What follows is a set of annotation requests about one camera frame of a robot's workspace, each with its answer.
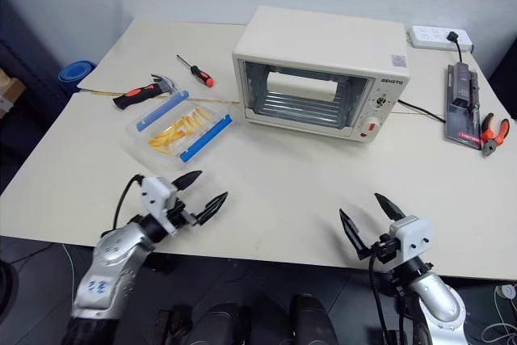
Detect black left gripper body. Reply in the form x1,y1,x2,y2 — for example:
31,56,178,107
163,190,204,229

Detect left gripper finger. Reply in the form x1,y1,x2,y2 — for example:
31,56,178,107
192,191,229,226
171,170,204,191

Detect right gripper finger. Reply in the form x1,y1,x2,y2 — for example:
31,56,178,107
373,192,406,224
338,208,371,261

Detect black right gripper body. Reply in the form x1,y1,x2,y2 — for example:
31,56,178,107
364,231,401,267

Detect clear plastic container with fries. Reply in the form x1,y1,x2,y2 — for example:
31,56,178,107
124,92,236,173

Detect glass oven door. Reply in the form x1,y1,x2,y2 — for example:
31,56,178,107
237,57,375,128

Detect white toaster oven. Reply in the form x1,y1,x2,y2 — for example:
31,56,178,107
232,6,411,145

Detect blue container clip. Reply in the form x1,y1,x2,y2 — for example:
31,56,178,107
179,114,233,162
135,89,191,133

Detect dark rounded shape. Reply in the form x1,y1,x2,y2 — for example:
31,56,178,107
289,293,339,345
188,302,252,345

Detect red black claw hammer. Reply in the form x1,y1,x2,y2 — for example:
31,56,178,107
111,74,181,111

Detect red black screwdriver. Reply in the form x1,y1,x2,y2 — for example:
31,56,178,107
175,53,216,89

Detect black packaged tool set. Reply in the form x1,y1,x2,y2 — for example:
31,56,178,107
443,61,484,150

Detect orange black pliers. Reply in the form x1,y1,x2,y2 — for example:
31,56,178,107
479,112,511,158

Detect blue rolled mat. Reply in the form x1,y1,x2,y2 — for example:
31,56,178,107
57,61,97,89

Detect white power strip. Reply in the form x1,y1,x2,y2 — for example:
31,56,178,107
406,24,475,53

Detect brown cardboard box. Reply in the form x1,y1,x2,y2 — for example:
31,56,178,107
0,68,27,120

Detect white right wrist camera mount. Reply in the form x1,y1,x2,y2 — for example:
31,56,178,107
389,214,435,259

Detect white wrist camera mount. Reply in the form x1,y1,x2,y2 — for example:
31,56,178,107
140,177,181,236
389,214,435,259

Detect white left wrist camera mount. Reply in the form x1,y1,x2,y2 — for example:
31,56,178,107
140,177,181,236

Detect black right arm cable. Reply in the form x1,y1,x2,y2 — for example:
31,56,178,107
368,251,409,345

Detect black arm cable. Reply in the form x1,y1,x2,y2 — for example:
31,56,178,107
111,174,145,234
368,251,409,345

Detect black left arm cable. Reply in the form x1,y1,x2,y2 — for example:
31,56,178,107
111,174,145,234

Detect black power cable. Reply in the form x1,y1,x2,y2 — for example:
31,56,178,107
397,99,448,124

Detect white floor cable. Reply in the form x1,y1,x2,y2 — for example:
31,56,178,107
479,282,517,343

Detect black plug with cable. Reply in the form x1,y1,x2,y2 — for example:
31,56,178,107
447,31,466,65

